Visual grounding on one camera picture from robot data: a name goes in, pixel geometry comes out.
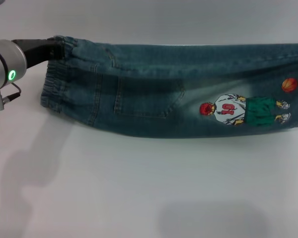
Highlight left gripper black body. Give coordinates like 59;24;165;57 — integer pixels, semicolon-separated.
11;37;51;69

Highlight blue denim shorts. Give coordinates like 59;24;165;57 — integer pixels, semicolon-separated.
39;35;298;139

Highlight left arm cable with connector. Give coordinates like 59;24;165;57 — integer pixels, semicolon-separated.
0;83;22;110

